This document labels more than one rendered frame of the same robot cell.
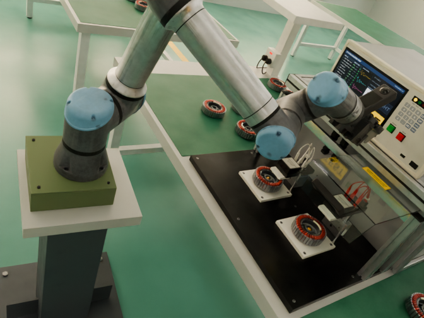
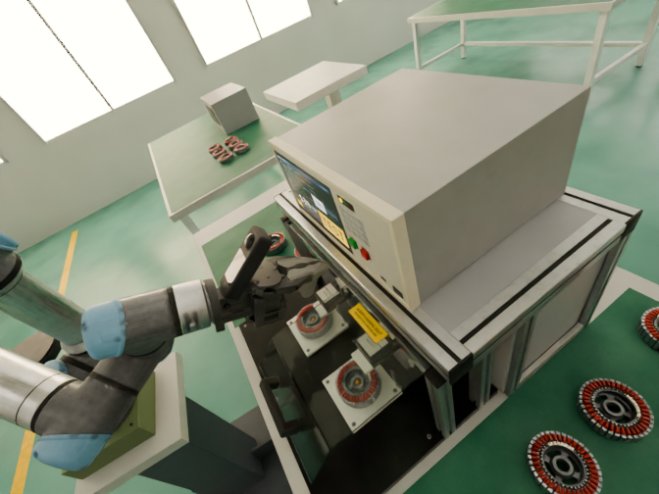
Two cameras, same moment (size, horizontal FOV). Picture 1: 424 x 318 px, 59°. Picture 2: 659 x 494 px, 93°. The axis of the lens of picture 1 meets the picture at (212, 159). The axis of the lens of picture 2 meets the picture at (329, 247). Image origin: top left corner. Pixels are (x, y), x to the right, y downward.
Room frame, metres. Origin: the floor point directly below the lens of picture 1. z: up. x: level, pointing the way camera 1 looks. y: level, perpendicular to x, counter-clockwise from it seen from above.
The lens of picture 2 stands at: (0.65, -0.61, 1.57)
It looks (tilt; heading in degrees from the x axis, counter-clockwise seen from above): 41 degrees down; 27
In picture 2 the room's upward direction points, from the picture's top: 23 degrees counter-clockwise
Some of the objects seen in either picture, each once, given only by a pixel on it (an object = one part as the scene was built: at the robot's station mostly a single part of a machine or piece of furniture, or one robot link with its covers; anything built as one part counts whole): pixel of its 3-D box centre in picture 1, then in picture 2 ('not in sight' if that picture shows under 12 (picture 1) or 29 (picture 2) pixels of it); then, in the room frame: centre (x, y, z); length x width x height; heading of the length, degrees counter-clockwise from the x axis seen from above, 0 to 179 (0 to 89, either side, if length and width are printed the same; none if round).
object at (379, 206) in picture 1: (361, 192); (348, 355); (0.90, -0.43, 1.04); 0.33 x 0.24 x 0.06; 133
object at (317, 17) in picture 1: (280, 46); (327, 127); (2.09, -0.11, 0.98); 0.37 x 0.35 x 0.46; 43
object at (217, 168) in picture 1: (285, 210); (342, 352); (1.04, -0.31, 0.76); 0.64 x 0.47 x 0.02; 43
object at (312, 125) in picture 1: (338, 151); (340, 278); (1.09, -0.37, 1.03); 0.62 x 0.01 x 0.03; 43
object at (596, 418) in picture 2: not in sight; (612, 409); (0.94, -0.90, 0.77); 0.11 x 0.11 x 0.04
